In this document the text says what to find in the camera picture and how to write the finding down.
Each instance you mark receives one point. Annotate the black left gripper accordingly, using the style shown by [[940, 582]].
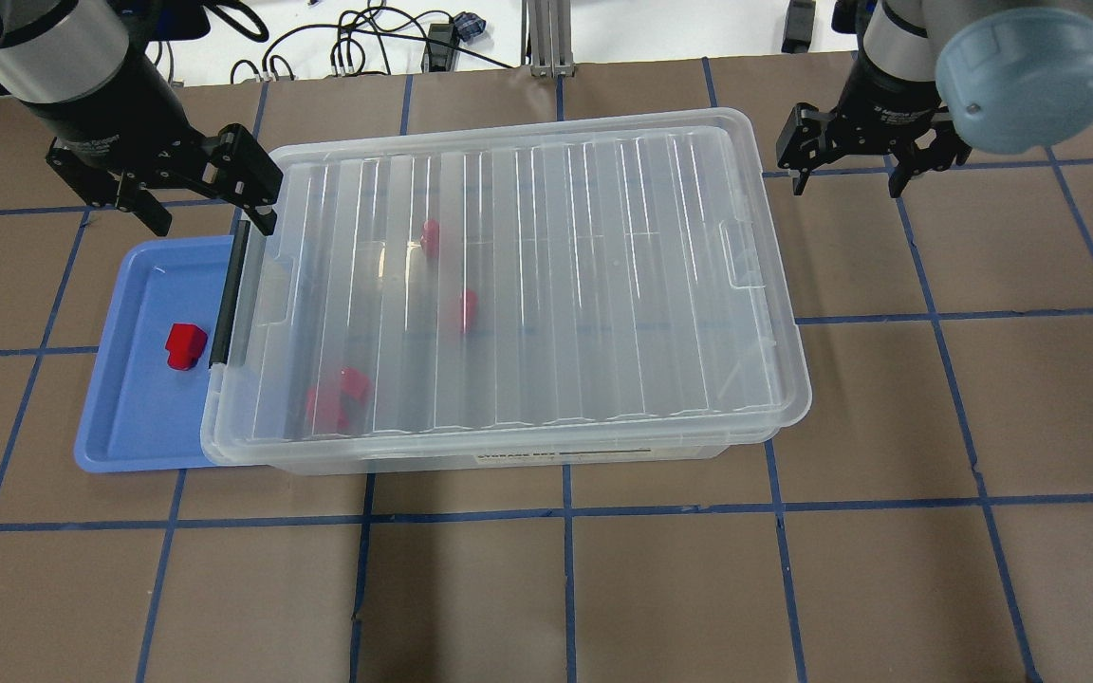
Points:
[[102, 110]]

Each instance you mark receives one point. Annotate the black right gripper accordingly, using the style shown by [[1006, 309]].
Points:
[[888, 94]]

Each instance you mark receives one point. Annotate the clear plastic box lid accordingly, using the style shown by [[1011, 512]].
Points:
[[509, 275]]

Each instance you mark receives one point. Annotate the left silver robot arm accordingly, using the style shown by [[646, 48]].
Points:
[[74, 61]]

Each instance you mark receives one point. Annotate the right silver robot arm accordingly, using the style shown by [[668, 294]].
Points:
[[935, 81]]

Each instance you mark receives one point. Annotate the blue plastic tray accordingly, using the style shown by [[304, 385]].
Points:
[[140, 414]]

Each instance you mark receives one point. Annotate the clear plastic storage box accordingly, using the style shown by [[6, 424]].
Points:
[[509, 455]]

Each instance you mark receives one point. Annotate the black power adapter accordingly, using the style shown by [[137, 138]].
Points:
[[799, 22]]

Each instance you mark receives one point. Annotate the black box latch handle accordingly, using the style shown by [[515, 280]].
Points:
[[228, 306]]

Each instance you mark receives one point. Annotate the aluminium frame post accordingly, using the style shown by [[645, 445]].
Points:
[[548, 46]]

